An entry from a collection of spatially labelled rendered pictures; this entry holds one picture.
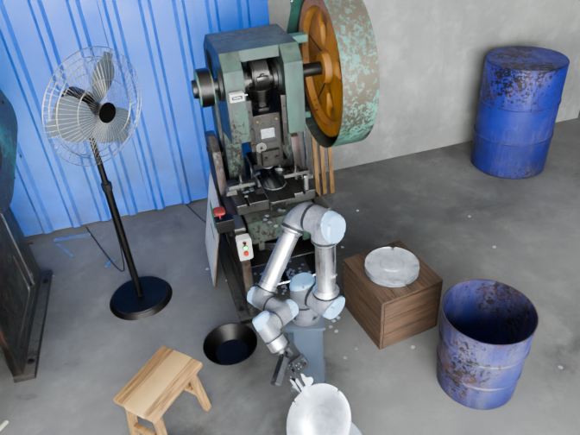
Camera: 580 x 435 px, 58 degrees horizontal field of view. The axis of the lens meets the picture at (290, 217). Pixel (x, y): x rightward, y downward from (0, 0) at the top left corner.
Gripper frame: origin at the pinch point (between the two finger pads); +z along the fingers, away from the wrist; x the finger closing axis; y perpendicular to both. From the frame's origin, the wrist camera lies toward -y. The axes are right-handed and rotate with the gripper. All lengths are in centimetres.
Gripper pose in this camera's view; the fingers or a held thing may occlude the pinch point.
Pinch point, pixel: (305, 395)
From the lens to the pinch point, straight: 212.9
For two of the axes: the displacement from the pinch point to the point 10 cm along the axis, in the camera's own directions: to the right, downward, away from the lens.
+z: 5.5, 8.3, -0.2
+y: 7.0, -4.5, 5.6
